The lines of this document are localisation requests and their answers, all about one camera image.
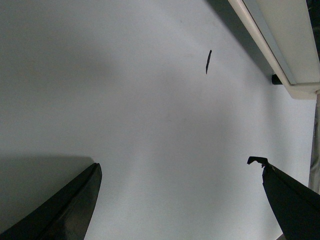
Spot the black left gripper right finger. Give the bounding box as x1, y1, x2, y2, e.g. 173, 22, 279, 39
247, 156, 320, 240

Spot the grey pleated curtain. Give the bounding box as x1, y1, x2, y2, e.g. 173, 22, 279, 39
308, 91, 320, 194

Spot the cream Toshiba toaster oven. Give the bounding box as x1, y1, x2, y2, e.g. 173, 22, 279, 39
229, 0, 320, 100

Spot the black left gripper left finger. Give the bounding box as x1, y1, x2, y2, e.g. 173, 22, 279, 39
0, 163, 102, 240

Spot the cream oven door with window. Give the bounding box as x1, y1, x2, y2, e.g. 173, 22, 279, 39
244, 0, 320, 85

